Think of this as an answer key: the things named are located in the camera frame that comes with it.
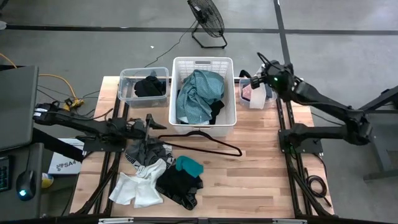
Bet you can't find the black metal rig frame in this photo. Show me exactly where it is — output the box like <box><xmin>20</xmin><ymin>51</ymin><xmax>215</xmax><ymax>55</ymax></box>
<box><xmin>70</xmin><ymin>76</ymin><xmax>336</xmax><ymax>224</ymax></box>

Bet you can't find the black cloth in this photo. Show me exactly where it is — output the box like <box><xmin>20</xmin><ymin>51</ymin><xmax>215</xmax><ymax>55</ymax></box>
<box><xmin>208</xmin><ymin>99</ymin><xmax>226</xmax><ymax>126</ymax></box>

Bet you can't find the silver metal bracket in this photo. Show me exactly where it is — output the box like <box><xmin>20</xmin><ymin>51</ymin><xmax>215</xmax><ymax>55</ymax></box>
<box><xmin>272</xmin><ymin>218</ymin><xmax>308</xmax><ymax>224</ymax></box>
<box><xmin>98</xmin><ymin>217</ymin><xmax>135</xmax><ymax>224</ymax></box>

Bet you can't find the black computer mouse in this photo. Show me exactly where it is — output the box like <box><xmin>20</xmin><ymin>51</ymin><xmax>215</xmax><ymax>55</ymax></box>
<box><xmin>15</xmin><ymin>169</ymin><xmax>37</xmax><ymax>202</ymax></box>

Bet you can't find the teal sock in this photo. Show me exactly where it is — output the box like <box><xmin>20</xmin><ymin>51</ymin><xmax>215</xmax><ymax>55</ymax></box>
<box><xmin>175</xmin><ymin>155</ymin><xmax>205</xmax><ymax>179</ymax></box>

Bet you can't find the black sock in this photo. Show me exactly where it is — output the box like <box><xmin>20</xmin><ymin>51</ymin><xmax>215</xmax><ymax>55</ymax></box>
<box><xmin>134</xmin><ymin>75</ymin><xmax>167</xmax><ymax>98</ymax></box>

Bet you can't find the black floor fan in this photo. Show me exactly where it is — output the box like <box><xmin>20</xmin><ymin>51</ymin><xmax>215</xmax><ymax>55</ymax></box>
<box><xmin>187</xmin><ymin>0</ymin><xmax>228</xmax><ymax>50</ymax></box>

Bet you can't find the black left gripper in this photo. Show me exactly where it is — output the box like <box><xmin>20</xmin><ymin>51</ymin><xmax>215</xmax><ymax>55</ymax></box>
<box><xmin>124</xmin><ymin>113</ymin><xmax>167</xmax><ymax>144</ymax></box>

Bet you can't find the white ribbed cloth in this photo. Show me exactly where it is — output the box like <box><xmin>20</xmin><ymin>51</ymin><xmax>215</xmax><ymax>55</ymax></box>
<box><xmin>249</xmin><ymin>81</ymin><xmax>267</xmax><ymax>110</ymax></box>

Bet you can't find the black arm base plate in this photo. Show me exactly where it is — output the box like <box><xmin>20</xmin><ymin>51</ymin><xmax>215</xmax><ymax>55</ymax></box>
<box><xmin>278</xmin><ymin>128</ymin><xmax>324</xmax><ymax>154</ymax></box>
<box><xmin>81</xmin><ymin>136</ymin><xmax>127</xmax><ymax>153</ymax></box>

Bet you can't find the white cardboard box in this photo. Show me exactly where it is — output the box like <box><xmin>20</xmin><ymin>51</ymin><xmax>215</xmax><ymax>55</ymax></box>
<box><xmin>47</xmin><ymin>138</ymin><xmax>85</xmax><ymax>175</ymax></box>

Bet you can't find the white garment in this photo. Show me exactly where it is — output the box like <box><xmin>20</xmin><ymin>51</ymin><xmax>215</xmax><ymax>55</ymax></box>
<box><xmin>108</xmin><ymin>157</ymin><xmax>168</xmax><ymax>209</ymax></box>

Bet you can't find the black underwear grey stitched waistband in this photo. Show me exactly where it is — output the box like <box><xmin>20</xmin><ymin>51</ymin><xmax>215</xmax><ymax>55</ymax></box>
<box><xmin>172</xmin><ymin>186</ymin><xmax>201</xmax><ymax>211</ymax></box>

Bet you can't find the grey desk panel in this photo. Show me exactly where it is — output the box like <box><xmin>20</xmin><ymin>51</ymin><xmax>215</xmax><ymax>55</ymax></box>
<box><xmin>0</xmin><ymin>65</ymin><xmax>40</xmax><ymax>152</ymax></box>

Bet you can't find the yellow power strip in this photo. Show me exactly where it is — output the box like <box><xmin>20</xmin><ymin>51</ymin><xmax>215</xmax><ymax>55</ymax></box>
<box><xmin>63</xmin><ymin>97</ymin><xmax>85</xmax><ymax>112</ymax></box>

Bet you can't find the green floral patterned shirt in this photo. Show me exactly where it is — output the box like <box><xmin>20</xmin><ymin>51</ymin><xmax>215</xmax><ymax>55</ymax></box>
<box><xmin>175</xmin><ymin>69</ymin><xmax>226</xmax><ymax>125</ymax></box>

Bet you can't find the black fan power cable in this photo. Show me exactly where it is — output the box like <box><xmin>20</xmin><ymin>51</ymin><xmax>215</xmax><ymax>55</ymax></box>
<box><xmin>144</xmin><ymin>19</ymin><xmax>199</xmax><ymax>68</ymax></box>

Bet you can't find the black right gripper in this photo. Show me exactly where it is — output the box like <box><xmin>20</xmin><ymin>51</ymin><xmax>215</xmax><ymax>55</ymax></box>
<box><xmin>262</xmin><ymin>63</ymin><xmax>295</xmax><ymax>100</ymax></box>

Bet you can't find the pink cloth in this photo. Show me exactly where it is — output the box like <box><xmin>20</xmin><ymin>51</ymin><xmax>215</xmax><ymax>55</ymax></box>
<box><xmin>242</xmin><ymin>83</ymin><xmax>257</xmax><ymax>102</ymax></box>

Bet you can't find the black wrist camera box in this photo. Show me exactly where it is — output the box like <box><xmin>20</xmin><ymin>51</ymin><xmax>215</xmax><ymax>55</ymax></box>
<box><xmin>248</xmin><ymin>75</ymin><xmax>265</xmax><ymax>90</ymax></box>

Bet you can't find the yellow ball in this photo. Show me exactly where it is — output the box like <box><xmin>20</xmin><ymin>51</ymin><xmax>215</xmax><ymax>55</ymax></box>
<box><xmin>41</xmin><ymin>172</ymin><xmax>55</xmax><ymax>189</ymax></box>

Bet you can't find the clear plastic bin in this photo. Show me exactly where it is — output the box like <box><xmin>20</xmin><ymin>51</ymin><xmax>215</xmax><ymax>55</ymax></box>
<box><xmin>238</xmin><ymin>77</ymin><xmax>278</xmax><ymax>110</ymax></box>
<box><xmin>118</xmin><ymin>67</ymin><xmax>170</xmax><ymax>109</ymax></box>

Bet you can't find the yellow cable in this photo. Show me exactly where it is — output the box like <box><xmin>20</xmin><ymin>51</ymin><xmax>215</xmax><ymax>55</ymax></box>
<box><xmin>0</xmin><ymin>52</ymin><xmax>79</xmax><ymax>101</ymax></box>

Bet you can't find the black keyboard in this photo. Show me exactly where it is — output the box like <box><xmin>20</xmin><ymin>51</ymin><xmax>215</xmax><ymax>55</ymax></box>
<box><xmin>0</xmin><ymin>154</ymin><xmax>14</xmax><ymax>193</ymax></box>

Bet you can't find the dark grey desk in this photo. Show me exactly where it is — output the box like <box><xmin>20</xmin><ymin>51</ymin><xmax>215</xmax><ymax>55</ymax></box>
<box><xmin>0</xmin><ymin>142</ymin><xmax>45</xmax><ymax>222</ymax></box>

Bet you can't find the coiled black cable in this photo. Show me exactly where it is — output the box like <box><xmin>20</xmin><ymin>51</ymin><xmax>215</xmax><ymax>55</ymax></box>
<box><xmin>303</xmin><ymin>167</ymin><xmax>333</xmax><ymax>208</ymax></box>

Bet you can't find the white perforated laundry basket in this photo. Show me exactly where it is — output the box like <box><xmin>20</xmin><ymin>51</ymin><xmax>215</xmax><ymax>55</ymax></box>
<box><xmin>168</xmin><ymin>56</ymin><xmax>238</xmax><ymax>138</ymax></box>

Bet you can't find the black velvet clothes hanger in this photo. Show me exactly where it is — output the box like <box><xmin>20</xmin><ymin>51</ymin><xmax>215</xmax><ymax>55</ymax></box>
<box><xmin>157</xmin><ymin>129</ymin><xmax>244</xmax><ymax>157</ymax></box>

